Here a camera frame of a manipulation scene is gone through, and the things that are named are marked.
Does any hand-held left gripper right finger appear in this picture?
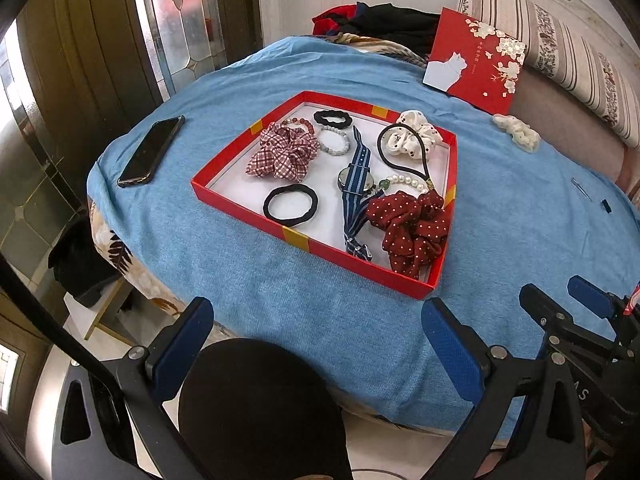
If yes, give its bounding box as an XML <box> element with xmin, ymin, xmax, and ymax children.
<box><xmin>421</xmin><ymin>296</ymin><xmax>586</xmax><ymax>480</ymax></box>

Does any blue striped strap watch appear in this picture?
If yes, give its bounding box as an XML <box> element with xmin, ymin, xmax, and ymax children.
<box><xmin>336</xmin><ymin>127</ymin><xmax>381</xmax><ymax>261</ymax></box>

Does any stained glass door panel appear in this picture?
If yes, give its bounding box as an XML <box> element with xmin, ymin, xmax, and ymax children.
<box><xmin>130</xmin><ymin>0</ymin><xmax>263</xmax><ymax>103</ymax></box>

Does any black cord with charm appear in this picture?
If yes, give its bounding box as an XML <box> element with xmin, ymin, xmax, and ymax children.
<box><xmin>376</xmin><ymin>124</ymin><xmax>448</xmax><ymax>201</ymax></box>

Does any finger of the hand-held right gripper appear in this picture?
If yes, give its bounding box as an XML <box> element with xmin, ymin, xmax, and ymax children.
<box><xmin>519</xmin><ymin>283</ymin><xmax>608</xmax><ymax>361</ymax></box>
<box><xmin>566</xmin><ymin>275</ymin><xmax>632</xmax><ymax>331</ymax></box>

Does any red plaid scrunchie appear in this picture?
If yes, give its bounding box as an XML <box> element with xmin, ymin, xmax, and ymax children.
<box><xmin>245</xmin><ymin>122</ymin><xmax>321</xmax><ymax>183</ymax></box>

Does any white green bead bracelet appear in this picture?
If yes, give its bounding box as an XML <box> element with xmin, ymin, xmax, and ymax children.
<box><xmin>316</xmin><ymin>127</ymin><xmax>351</xmax><ymax>156</ymax></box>

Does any smooth black hair tie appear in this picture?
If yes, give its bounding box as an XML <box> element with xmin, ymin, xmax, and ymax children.
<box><xmin>263</xmin><ymin>183</ymin><xmax>321</xmax><ymax>222</ymax></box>

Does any white black-dotted scrunchie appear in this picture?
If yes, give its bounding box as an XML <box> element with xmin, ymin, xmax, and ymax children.
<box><xmin>387</xmin><ymin>109</ymin><xmax>443</xmax><ymax>161</ymax></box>

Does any red bead bracelet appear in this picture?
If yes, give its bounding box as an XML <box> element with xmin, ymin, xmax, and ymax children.
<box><xmin>280</xmin><ymin>119</ymin><xmax>317</xmax><ymax>136</ymax></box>

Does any red polka dot scrunchie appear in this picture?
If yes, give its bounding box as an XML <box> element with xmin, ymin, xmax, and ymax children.
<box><xmin>366</xmin><ymin>191</ymin><xmax>451</xmax><ymax>276</ymax></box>

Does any black smartphone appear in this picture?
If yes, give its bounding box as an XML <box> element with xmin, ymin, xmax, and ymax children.
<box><xmin>117</xmin><ymin>115</ymin><xmax>186</xmax><ymax>188</ymax></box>

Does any pile of red black clothes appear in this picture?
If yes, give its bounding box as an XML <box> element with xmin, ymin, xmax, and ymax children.
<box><xmin>312</xmin><ymin>2</ymin><xmax>442</xmax><ymax>58</ymax></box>

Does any red cardboard tray box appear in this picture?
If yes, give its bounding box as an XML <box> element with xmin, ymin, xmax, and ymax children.
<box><xmin>191</xmin><ymin>90</ymin><xmax>459</xmax><ymax>301</ymax></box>

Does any scalloped black hair tie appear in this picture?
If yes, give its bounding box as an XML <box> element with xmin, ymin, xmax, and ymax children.
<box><xmin>313</xmin><ymin>108</ymin><xmax>351</xmax><ymax>129</ymax></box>

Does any red box lid cat print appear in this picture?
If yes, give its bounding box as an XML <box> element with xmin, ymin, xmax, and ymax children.
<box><xmin>422</xmin><ymin>7</ymin><xmax>528</xmax><ymax>116</ymax></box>

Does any striped floral pillow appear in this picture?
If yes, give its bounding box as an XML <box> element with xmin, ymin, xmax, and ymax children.
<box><xmin>457</xmin><ymin>0</ymin><xmax>640</xmax><ymax>150</ymax></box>

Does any black bag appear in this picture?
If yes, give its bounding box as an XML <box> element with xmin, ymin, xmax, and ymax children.
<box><xmin>47</xmin><ymin>215</ymin><xmax>123</xmax><ymax>306</ymax></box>

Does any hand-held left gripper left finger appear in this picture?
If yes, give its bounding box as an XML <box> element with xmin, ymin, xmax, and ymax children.
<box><xmin>50</xmin><ymin>296</ymin><xmax>216</xmax><ymax>480</ymax></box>

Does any blue towel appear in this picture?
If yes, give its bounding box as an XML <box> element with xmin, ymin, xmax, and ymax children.
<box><xmin>86</xmin><ymin>35</ymin><xmax>640</xmax><ymax>441</ymax></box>

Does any white pearl bracelet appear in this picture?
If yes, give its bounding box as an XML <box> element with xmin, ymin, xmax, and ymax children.
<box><xmin>385</xmin><ymin>174</ymin><xmax>426</xmax><ymax>193</ymax></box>

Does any small wooden stool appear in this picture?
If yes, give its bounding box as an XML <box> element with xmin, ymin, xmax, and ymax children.
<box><xmin>62</xmin><ymin>275</ymin><xmax>136</xmax><ymax>341</ymax></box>

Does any mauve upholstered sofa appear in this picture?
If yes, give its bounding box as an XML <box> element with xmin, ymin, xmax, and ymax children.
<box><xmin>510</xmin><ymin>67</ymin><xmax>640</xmax><ymax>193</ymax></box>

